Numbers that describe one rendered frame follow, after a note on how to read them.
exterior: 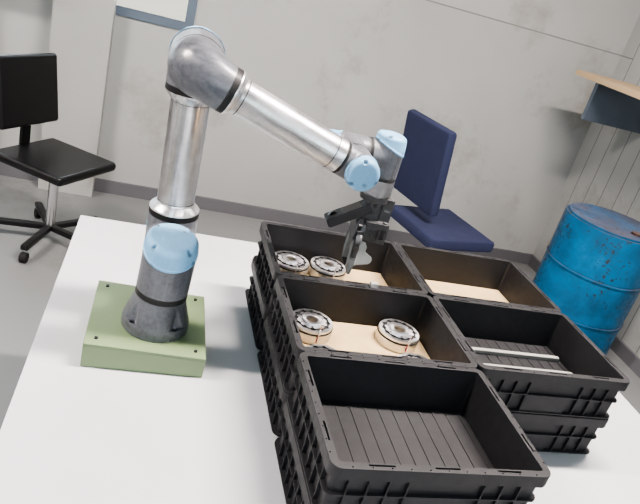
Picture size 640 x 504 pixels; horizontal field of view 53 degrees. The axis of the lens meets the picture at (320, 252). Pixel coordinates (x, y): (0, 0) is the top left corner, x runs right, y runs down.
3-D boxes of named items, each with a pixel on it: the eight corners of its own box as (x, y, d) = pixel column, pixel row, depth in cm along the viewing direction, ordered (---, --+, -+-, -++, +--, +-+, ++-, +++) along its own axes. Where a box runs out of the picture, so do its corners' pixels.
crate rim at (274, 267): (273, 282, 149) (275, 273, 148) (258, 228, 175) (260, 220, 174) (427, 302, 160) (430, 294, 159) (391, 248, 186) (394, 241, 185)
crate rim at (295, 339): (295, 360, 123) (298, 350, 122) (273, 282, 149) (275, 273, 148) (476, 377, 134) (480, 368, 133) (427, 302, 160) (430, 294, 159)
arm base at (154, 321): (114, 335, 139) (121, 297, 135) (127, 299, 153) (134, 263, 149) (183, 348, 142) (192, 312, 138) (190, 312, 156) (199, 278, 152)
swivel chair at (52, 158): (110, 227, 352) (132, 69, 317) (94, 275, 303) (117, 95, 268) (2, 209, 339) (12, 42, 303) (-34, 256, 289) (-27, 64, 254)
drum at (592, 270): (620, 376, 351) (690, 250, 320) (538, 366, 337) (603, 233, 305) (571, 323, 397) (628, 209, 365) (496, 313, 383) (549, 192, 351)
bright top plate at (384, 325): (388, 343, 147) (389, 341, 147) (371, 319, 155) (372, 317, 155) (425, 345, 151) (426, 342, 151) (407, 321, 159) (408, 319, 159)
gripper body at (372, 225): (382, 248, 158) (397, 203, 153) (350, 241, 156) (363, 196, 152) (377, 235, 165) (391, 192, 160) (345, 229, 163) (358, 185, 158)
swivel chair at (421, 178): (445, 283, 402) (504, 130, 361) (471, 332, 352) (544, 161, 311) (356, 266, 391) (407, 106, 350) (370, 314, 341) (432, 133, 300)
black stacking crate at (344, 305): (284, 399, 127) (297, 352, 122) (265, 317, 152) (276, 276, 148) (460, 412, 138) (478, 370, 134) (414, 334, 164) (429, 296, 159)
